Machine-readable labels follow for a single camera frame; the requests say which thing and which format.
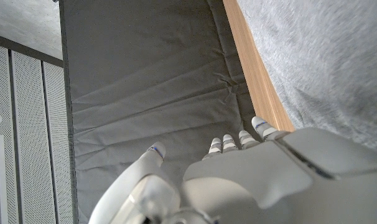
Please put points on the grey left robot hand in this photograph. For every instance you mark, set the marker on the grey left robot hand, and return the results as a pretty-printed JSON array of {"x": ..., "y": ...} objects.
[{"x": 269, "y": 186}]

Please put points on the gray shorts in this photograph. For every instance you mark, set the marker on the gray shorts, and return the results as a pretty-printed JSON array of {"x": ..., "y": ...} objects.
[{"x": 325, "y": 62}]

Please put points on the black backdrop curtain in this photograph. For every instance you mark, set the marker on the black backdrop curtain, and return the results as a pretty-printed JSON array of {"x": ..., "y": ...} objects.
[{"x": 145, "y": 77}]

